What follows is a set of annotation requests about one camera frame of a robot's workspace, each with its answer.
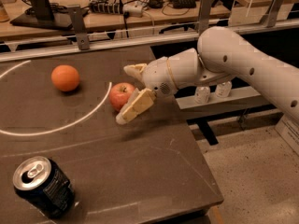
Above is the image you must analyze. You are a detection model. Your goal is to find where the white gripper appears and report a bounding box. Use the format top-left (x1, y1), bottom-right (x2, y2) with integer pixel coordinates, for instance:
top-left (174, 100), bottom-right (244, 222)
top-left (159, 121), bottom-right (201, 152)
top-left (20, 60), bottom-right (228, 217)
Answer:
top-left (116, 49), bottom-right (231, 125)

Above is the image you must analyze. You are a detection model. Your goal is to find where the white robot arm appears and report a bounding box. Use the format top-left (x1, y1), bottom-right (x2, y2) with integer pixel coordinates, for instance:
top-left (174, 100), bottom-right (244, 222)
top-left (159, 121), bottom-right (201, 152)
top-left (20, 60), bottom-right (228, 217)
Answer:
top-left (116, 26), bottom-right (299, 124)

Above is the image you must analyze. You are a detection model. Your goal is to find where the red apple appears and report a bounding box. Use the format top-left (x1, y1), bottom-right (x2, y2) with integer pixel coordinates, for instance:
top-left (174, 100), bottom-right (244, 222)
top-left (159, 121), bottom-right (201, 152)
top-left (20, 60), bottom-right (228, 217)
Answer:
top-left (109, 82), bottom-right (135, 111)

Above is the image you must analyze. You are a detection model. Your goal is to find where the left clear sanitizer bottle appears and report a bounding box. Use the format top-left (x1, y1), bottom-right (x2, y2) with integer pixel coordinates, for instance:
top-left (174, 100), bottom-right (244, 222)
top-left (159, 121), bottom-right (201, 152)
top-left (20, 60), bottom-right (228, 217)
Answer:
top-left (194, 87), bottom-right (210, 105)

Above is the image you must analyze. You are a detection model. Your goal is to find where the clear sanitizer bottle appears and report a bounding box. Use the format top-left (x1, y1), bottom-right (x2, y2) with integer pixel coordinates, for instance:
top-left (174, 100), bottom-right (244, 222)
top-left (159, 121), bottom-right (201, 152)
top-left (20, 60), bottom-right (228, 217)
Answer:
top-left (215, 81), bottom-right (232, 98)
top-left (194, 87), bottom-right (210, 105)

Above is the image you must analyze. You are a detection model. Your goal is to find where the orange fruit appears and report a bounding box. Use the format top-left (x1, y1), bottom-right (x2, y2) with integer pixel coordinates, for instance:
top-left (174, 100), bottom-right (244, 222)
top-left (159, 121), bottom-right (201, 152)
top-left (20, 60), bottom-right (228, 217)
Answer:
top-left (51, 64), bottom-right (79, 91)

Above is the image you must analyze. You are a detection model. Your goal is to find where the grey power strip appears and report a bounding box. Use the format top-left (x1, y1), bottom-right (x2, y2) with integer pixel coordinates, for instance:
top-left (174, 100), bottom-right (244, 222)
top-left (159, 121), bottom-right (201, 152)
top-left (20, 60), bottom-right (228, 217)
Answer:
top-left (89, 1), bottom-right (143, 18)

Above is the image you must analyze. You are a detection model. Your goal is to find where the right clear sanitizer bottle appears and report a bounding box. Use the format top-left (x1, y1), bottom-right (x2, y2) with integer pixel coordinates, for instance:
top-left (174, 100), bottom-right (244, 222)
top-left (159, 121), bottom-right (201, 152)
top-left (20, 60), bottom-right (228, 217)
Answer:
top-left (215, 81), bottom-right (232, 98)

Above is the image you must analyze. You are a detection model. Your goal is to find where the grey metal shelf beam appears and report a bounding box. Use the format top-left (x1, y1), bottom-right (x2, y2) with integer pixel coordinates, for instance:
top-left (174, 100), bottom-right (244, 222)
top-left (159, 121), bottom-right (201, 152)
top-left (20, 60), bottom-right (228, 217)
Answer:
top-left (177, 86), bottom-right (269, 111)

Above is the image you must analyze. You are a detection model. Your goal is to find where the black monitor stand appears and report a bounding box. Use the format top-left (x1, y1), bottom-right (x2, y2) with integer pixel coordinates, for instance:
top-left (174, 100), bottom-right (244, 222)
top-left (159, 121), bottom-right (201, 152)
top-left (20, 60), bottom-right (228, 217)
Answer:
top-left (10, 0), bottom-right (88, 31)

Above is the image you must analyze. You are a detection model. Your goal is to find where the dark soda can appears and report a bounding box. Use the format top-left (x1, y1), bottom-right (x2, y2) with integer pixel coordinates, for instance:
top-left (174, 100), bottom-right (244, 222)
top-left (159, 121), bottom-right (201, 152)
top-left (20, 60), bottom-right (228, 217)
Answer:
top-left (12, 156), bottom-right (75, 218)

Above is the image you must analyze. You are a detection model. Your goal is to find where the cardboard box on floor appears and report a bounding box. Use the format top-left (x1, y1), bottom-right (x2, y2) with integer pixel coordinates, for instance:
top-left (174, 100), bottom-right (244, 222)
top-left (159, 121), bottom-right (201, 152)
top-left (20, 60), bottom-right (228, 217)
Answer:
top-left (275, 115), bottom-right (299, 156)

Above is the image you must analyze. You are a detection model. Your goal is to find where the left metal bracket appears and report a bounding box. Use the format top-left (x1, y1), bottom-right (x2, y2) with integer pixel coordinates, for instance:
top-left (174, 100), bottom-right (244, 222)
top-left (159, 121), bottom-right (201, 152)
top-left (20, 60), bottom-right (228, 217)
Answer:
top-left (67, 5), bottom-right (90, 50)

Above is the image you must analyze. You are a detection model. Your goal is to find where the metal bracket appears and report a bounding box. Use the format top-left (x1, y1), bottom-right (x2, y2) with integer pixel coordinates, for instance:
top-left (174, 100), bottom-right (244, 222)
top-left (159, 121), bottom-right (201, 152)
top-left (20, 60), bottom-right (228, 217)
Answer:
top-left (197, 0), bottom-right (213, 35)
top-left (67, 5), bottom-right (90, 50)
top-left (260, 0), bottom-right (284, 28)

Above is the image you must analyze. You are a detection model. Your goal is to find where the black coiled cable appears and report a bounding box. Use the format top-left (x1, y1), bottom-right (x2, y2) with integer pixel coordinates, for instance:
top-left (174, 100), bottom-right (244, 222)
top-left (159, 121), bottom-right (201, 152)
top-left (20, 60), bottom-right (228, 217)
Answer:
top-left (147, 0), bottom-right (164, 9)

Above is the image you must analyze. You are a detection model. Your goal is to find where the middle metal bracket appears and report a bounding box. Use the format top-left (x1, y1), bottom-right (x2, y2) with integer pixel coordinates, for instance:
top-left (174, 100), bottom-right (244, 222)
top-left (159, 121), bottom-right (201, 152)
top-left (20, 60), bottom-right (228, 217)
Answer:
top-left (197, 0), bottom-right (213, 35)

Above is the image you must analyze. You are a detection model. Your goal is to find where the metal table rail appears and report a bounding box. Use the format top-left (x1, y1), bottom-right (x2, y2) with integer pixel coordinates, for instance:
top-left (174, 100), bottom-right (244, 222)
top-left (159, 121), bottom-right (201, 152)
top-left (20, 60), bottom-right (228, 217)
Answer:
top-left (0, 19), bottom-right (299, 63)

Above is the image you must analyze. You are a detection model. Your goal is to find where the right metal bracket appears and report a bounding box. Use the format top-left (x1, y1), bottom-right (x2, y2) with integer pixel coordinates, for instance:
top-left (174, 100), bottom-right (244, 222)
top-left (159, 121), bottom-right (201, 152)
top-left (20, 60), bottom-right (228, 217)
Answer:
top-left (260, 0), bottom-right (284, 28)

